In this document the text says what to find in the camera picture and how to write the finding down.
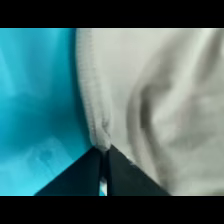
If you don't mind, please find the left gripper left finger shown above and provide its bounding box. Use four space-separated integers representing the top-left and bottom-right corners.
34 147 102 197

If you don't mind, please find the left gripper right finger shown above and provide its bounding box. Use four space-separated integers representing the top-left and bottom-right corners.
105 144 170 197

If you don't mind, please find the orange-brown shirt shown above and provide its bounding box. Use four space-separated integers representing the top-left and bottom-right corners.
75 27 224 197

